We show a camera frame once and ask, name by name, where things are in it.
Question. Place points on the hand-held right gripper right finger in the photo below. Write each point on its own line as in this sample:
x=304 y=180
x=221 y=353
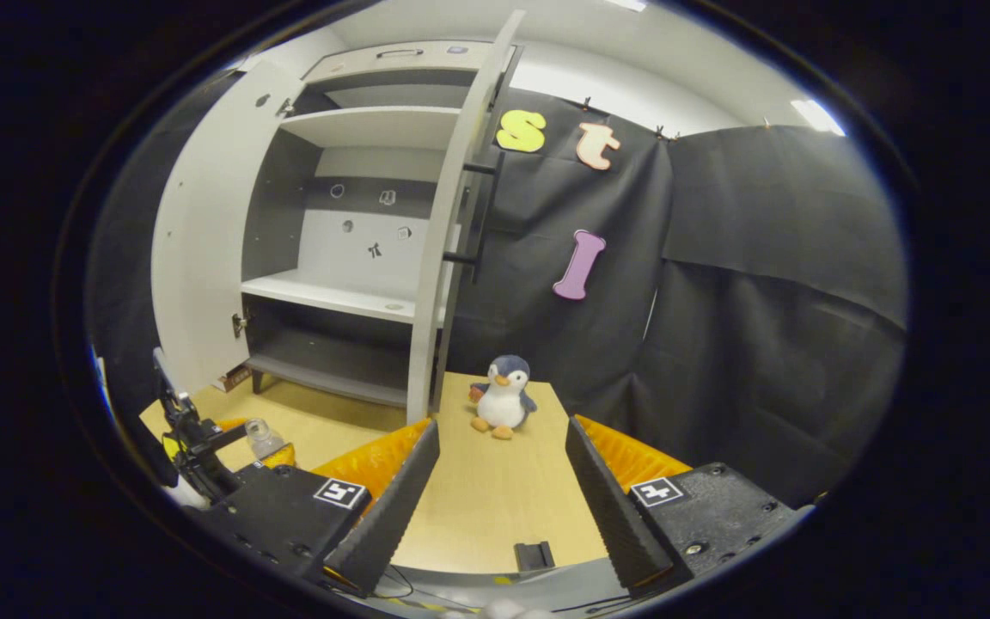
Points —
x=611 y=516

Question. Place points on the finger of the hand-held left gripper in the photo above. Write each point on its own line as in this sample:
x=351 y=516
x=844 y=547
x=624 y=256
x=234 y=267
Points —
x=231 y=424
x=284 y=457

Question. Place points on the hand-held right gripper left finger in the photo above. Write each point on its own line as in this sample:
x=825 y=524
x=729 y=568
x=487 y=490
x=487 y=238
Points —
x=396 y=507

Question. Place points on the clear bottle with red label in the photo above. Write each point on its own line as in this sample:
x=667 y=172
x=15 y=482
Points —
x=263 y=440

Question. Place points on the white cabinet door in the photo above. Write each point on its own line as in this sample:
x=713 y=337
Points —
x=203 y=223
x=448 y=215

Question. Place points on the white and grey cabinet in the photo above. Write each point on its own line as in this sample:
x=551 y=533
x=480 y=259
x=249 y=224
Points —
x=349 y=125

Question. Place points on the white cabinet drawer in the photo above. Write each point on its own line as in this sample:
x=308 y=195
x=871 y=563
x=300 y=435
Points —
x=392 y=64

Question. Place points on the printed booklet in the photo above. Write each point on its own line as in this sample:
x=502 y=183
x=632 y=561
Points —
x=231 y=378

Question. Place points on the penguin plush toy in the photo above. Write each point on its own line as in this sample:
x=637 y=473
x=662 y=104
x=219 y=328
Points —
x=504 y=400

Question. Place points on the ceiling light panel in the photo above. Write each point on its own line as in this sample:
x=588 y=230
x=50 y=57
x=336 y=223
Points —
x=817 y=117
x=628 y=3

